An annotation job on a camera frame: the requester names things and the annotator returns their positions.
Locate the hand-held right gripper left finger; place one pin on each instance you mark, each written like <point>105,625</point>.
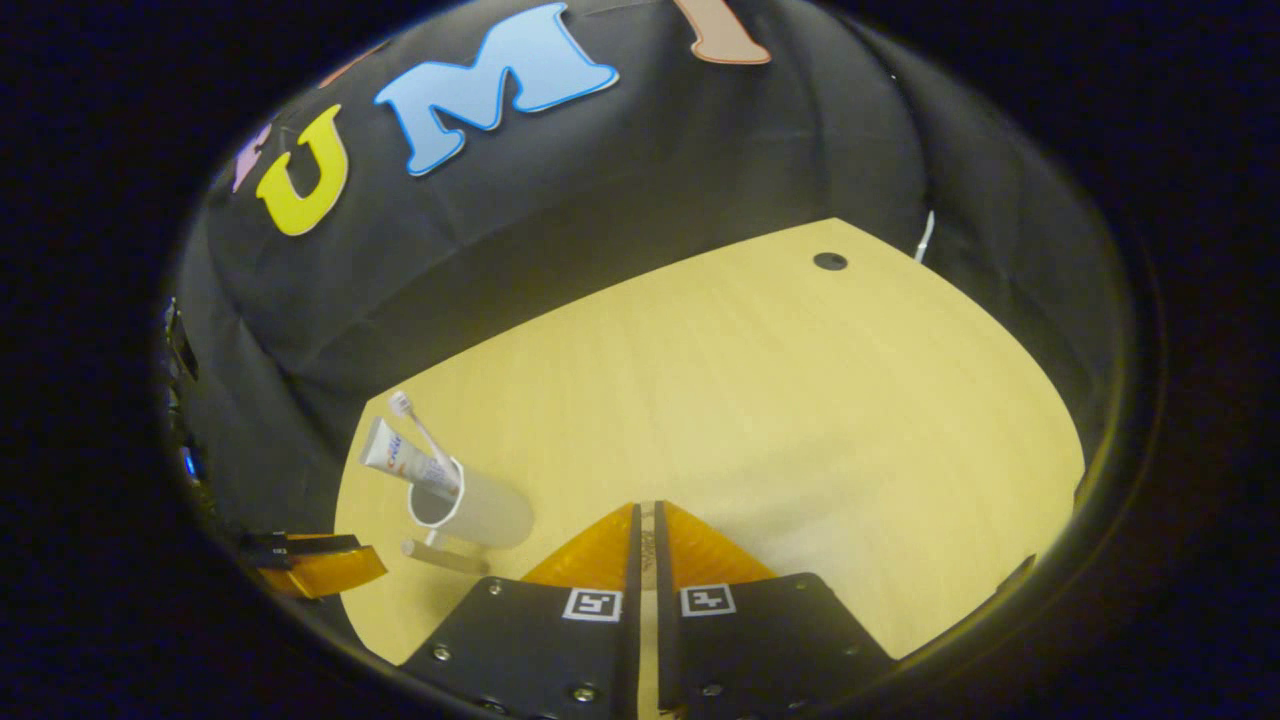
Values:
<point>634,620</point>

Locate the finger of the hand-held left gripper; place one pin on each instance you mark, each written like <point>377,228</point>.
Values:
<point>330,572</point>

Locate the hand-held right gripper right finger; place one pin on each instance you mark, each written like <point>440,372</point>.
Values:
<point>664,640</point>

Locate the white toothpaste tube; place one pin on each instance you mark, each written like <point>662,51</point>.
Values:
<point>400,460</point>

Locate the white toothbrush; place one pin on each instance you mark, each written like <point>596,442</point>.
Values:
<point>401,404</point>

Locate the light wooden desktop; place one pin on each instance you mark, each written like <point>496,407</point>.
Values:
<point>800,420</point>

